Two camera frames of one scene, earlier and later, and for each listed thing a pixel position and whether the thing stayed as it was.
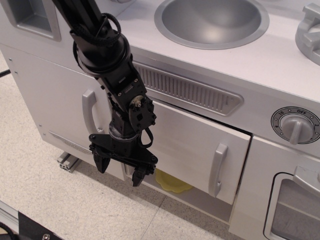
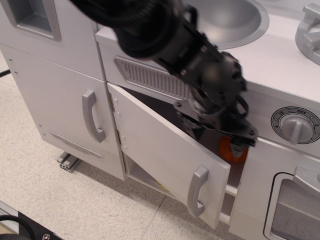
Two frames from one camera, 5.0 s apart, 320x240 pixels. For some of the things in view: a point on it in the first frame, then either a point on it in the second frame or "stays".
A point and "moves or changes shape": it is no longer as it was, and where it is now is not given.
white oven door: [270, 205] stays
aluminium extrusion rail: [68, 162] stays
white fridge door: [69, 105] stays
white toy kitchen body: [234, 86] stays
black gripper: [130, 152] to [222, 118]
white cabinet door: [203, 154] moves or changes shape
